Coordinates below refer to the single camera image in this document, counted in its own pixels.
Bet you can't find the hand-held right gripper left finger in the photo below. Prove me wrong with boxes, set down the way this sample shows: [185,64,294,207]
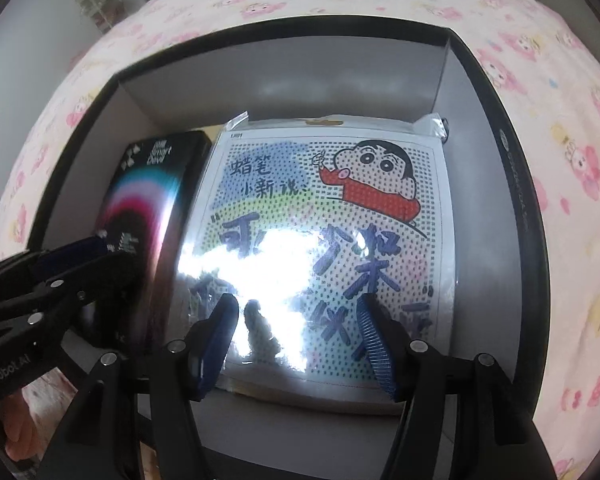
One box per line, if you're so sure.
[37,294,241,480]

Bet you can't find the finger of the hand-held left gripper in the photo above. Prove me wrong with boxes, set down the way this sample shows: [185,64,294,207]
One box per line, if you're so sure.
[0,250,148,361]
[0,236,112,291]

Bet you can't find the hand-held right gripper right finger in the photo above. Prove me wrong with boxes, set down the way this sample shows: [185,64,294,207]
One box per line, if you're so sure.
[355,294,546,480]

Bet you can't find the black box with colour gradient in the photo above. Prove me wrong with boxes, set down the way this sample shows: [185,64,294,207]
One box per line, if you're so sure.
[80,130,213,356]

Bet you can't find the cartoon bead art kit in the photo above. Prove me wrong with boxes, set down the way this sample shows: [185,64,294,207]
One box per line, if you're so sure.
[182,112,456,416]

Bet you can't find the small clear plastic bag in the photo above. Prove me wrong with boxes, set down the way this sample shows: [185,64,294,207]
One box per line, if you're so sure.
[415,114,451,143]

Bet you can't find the large black cardboard box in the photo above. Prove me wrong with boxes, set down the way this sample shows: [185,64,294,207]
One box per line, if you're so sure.
[27,22,551,480]

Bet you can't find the person's left hand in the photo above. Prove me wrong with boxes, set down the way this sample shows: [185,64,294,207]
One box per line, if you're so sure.
[0,395,56,463]

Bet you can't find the white shelf rack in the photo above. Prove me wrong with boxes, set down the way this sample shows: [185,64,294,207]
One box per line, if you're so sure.
[75,0,131,36]

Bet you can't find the pink cartoon-print blanket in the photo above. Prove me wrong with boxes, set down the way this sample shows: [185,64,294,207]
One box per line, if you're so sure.
[0,0,600,480]

